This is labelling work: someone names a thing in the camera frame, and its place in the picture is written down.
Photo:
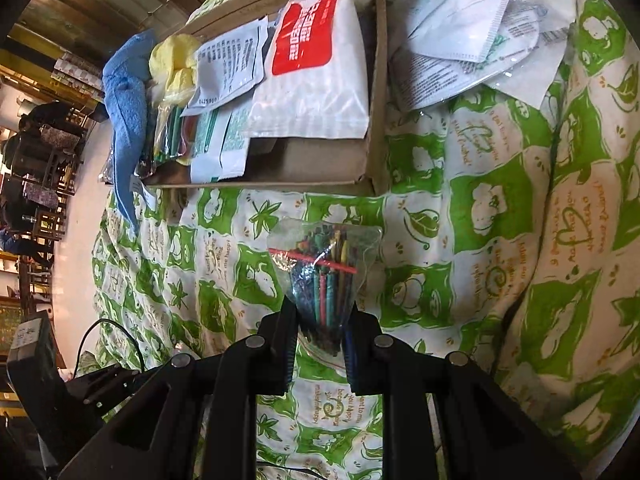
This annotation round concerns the wooden chair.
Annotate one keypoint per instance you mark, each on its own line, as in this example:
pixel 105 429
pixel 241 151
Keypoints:
pixel 50 160

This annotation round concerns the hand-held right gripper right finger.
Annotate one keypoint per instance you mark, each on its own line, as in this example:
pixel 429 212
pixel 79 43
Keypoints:
pixel 348 360

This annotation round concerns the yellow towel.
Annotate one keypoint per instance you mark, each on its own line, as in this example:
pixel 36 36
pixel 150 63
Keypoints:
pixel 172 60

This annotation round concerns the white packet with black text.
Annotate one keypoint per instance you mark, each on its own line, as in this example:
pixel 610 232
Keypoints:
pixel 230 60

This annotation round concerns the green printed blanket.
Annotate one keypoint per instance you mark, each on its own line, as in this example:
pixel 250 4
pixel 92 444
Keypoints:
pixel 500 185

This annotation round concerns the white packet with red label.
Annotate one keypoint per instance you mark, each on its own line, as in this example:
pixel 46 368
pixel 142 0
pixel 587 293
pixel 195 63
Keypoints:
pixel 310 85

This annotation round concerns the white printed packet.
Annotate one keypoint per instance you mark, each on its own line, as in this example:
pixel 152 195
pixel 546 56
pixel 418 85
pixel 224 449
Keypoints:
pixel 220 150

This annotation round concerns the bag of colourful sticks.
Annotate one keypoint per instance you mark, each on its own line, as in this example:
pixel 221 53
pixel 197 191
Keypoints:
pixel 172 130
pixel 322 285

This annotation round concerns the printed long boxes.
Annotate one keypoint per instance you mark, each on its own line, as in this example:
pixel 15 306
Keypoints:
pixel 75 77

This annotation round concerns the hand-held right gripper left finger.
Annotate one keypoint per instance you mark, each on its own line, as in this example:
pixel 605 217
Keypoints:
pixel 291 355

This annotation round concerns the blue towel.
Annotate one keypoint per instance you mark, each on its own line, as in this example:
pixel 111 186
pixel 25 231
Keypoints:
pixel 125 110

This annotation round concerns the white face mask packet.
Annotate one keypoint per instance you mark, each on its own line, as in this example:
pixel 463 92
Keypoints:
pixel 530 60
pixel 460 10

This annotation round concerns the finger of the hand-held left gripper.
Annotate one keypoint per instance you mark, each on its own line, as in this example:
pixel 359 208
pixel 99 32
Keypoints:
pixel 115 392
pixel 95 379

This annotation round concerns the cardboard box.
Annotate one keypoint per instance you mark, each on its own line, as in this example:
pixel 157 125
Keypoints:
pixel 310 165

